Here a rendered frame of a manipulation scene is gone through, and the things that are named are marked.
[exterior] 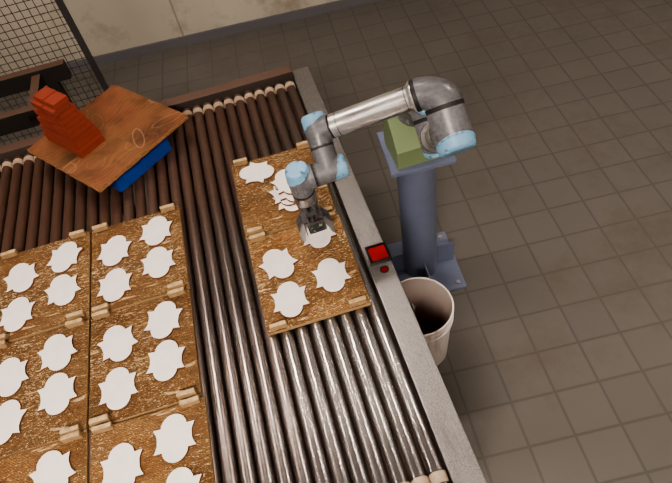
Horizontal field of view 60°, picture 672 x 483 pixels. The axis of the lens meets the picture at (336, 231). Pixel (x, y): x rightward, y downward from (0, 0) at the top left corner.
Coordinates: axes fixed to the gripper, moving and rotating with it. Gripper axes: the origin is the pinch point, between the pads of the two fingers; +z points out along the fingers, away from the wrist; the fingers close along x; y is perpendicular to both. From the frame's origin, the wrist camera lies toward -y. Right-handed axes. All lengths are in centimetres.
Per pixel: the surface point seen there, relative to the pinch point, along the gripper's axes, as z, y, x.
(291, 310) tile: 1.8, 26.0, -16.5
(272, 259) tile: 2.0, 3.1, -18.2
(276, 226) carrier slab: 3.5, -12.3, -13.8
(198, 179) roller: 4, -52, -39
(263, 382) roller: 3, 46, -31
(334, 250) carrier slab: 4.3, 6.7, 3.5
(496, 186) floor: 105, -75, 107
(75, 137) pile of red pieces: -20, -73, -80
